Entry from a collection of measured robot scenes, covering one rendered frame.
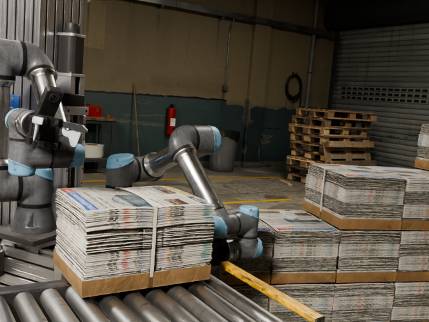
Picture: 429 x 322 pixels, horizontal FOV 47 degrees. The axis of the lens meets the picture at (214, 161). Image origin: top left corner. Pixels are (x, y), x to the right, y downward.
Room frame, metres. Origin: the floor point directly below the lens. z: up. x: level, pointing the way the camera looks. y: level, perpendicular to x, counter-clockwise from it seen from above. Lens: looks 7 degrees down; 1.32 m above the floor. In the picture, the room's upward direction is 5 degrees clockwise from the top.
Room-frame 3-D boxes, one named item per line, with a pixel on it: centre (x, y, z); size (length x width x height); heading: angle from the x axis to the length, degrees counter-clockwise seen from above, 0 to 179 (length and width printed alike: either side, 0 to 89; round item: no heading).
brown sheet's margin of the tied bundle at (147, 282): (1.40, 0.22, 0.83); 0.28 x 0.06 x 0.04; 32
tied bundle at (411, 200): (2.28, -0.91, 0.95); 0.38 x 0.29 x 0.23; 14
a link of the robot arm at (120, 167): (2.16, 0.41, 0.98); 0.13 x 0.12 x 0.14; 132
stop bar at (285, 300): (1.33, -0.17, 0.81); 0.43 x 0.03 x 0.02; 33
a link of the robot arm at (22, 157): (1.43, 0.54, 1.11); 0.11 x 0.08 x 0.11; 129
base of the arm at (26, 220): (1.71, 0.62, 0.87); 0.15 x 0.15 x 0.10
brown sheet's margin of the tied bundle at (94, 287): (1.34, 0.31, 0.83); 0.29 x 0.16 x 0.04; 32
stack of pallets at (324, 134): (8.81, -2.04, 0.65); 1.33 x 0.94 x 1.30; 127
